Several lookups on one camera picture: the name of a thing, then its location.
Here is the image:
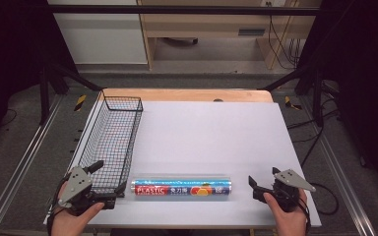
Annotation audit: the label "right hand-held gripper cable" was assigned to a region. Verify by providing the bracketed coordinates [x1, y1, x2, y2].
[296, 196, 311, 235]

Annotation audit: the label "white table mat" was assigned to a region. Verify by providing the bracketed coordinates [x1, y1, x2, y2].
[42, 100, 323, 229]

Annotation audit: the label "hand-held gripper cable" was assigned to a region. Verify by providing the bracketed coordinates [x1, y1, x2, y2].
[296, 196, 311, 235]
[46, 178, 72, 236]

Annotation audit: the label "person's right hand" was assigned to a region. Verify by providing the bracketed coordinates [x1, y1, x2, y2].
[262, 189, 310, 236]

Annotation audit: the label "left hand-held gripper cable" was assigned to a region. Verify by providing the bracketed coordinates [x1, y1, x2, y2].
[46, 178, 72, 236]

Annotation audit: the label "blue red plastic wrap roll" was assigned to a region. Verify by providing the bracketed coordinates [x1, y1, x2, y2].
[130, 178, 233, 197]

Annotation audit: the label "white cabinet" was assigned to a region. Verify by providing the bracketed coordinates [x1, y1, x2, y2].
[47, 0, 149, 66]

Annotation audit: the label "black hanging cables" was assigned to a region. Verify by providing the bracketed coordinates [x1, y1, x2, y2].
[267, 2, 302, 71]

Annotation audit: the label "light wooden desk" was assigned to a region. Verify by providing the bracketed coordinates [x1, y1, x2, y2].
[137, 0, 323, 72]

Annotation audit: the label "black metal stand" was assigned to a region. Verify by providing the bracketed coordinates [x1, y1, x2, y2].
[38, 61, 103, 126]
[261, 64, 326, 128]

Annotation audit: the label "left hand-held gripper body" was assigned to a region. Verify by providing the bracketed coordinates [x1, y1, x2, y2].
[57, 165, 117, 216]

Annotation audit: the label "person's left hand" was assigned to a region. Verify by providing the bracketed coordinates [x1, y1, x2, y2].
[49, 181, 106, 236]

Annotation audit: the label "black wire basket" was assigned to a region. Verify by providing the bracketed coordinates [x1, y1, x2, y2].
[78, 89, 145, 195]

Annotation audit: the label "aluminium floor rail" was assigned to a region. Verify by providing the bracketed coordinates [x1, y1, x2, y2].
[298, 97, 378, 236]
[0, 93, 64, 236]

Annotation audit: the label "black horizontal metal bar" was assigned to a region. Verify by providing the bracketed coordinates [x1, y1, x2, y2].
[45, 4, 323, 16]

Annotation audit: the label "yellow black tape piece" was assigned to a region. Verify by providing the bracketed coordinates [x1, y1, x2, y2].
[283, 95, 303, 111]
[74, 94, 88, 113]

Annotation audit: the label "dark curtain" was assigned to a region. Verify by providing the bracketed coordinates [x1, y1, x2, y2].
[297, 0, 378, 200]
[0, 0, 77, 156]

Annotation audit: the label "thin black floor cable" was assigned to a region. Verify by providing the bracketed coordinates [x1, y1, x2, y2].
[0, 107, 19, 128]

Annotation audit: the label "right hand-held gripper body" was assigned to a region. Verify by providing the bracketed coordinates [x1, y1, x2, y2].
[251, 168, 317, 213]

